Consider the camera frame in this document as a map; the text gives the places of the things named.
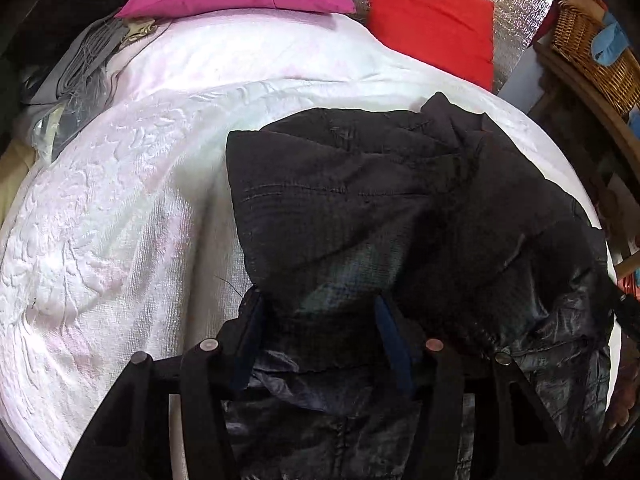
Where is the wooden rack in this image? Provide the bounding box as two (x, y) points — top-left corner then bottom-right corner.
(532, 35), (640, 191)

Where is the red pillow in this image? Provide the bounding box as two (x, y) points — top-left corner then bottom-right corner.
(365, 0), (496, 93)

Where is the blue cloth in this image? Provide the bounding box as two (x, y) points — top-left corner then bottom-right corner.
(590, 12), (630, 67)

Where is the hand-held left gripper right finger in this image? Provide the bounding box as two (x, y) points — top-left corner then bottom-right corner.
(374, 292), (583, 480)

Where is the grey fringed cloth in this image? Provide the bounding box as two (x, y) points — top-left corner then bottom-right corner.
(22, 17), (131, 106)

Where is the white textured bed blanket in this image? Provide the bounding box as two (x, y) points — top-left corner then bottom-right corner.
(0, 10), (608, 466)

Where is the black padded jacket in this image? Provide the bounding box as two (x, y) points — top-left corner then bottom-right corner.
(220, 91), (618, 480)

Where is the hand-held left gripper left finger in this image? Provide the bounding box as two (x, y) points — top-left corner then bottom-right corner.
(62, 287), (266, 480)

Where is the wicker basket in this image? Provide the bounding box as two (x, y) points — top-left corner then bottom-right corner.
(550, 0), (640, 116)

